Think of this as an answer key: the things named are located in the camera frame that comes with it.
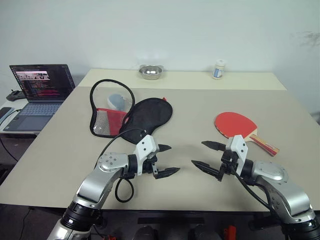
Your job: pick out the grey open laptop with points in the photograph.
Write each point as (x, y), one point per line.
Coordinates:
(42, 85)

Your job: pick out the white blue sponge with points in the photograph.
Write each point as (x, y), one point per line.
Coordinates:
(116, 101)

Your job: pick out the black smartphone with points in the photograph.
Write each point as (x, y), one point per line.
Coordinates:
(5, 112)

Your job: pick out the white plastic bottle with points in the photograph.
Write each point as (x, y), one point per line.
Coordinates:
(219, 71)

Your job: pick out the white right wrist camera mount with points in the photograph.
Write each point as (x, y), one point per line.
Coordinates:
(237, 145)

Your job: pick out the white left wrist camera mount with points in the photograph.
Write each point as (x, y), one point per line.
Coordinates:
(146, 147)

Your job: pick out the small red object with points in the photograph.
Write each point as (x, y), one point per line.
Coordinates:
(230, 232)

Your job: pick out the black bar under table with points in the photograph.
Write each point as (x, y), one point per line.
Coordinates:
(170, 220)

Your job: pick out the dark rounded shape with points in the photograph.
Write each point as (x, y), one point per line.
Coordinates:
(202, 232)
(145, 232)

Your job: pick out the black red paddle case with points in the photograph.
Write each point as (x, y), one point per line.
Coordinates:
(150, 112)

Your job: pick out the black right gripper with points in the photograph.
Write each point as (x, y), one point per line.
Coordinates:
(227, 160)

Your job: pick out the steel bowl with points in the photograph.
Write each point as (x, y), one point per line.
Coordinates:
(150, 72)

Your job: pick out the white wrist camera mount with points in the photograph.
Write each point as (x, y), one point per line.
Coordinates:
(146, 147)
(237, 145)

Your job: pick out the red table tennis paddle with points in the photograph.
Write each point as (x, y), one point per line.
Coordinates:
(232, 122)

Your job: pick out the white side table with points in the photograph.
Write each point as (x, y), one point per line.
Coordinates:
(15, 132)

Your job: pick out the dark handheld controller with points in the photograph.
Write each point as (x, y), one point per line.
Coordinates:
(15, 95)

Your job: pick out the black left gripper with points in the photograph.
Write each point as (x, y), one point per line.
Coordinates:
(151, 165)

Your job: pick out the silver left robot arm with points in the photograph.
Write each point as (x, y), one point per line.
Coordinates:
(100, 180)

